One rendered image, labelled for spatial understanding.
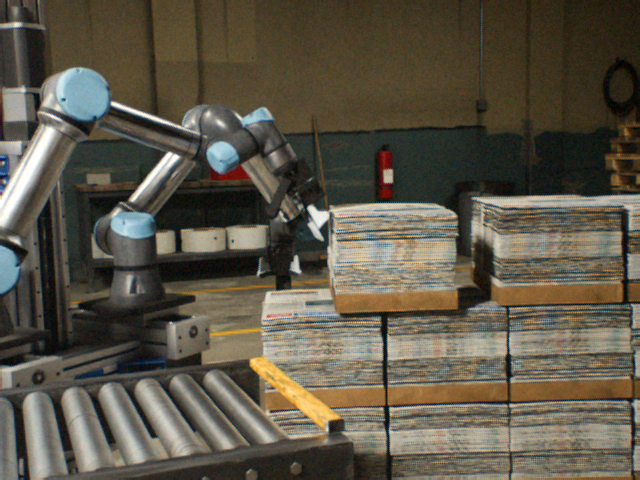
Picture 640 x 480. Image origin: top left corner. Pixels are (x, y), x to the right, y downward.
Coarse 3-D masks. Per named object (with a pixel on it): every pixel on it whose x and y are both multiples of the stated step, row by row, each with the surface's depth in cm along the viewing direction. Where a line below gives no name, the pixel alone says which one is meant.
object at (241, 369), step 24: (240, 360) 180; (48, 384) 168; (72, 384) 167; (96, 384) 167; (120, 384) 168; (168, 384) 171; (240, 384) 176; (96, 408) 167; (24, 432) 163; (24, 456) 164
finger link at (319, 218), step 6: (312, 210) 222; (312, 216) 221; (318, 216) 221; (324, 216) 221; (312, 222) 220; (318, 222) 221; (324, 222) 221; (312, 228) 220; (318, 228) 220; (318, 234) 220
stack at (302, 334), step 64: (320, 320) 210; (384, 320) 219; (448, 320) 211; (512, 320) 212; (576, 320) 213; (320, 384) 212; (384, 448) 214; (448, 448) 214; (512, 448) 215; (576, 448) 215
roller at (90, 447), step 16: (64, 400) 161; (80, 400) 156; (64, 416) 156; (80, 416) 147; (96, 416) 150; (80, 432) 140; (96, 432) 139; (80, 448) 134; (96, 448) 132; (80, 464) 130; (96, 464) 125; (112, 464) 127
